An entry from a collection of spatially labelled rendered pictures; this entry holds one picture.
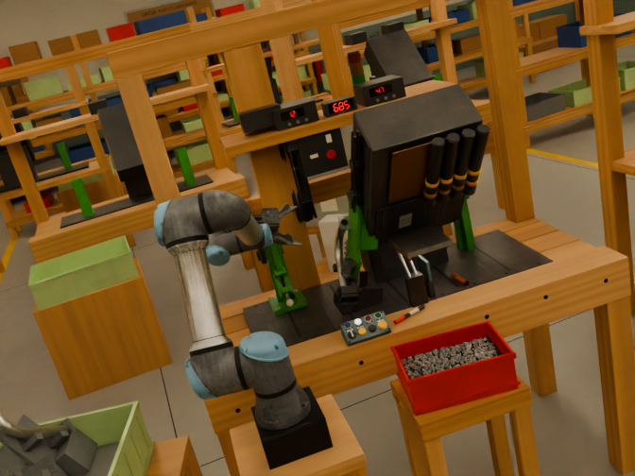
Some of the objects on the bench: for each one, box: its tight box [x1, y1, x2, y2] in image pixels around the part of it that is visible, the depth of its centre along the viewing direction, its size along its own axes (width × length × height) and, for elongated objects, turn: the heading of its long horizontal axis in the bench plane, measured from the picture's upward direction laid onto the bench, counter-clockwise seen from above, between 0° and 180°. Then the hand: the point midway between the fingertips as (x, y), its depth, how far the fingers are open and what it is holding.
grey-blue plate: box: [417, 255, 436, 298], centre depth 235 cm, size 10×2×14 cm, turn 45°
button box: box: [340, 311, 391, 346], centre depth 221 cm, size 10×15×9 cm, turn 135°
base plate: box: [243, 230, 554, 347], centre depth 252 cm, size 42×110×2 cm, turn 135°
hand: (300, 226), depth 235 cm, fingers open, 14 cm apart
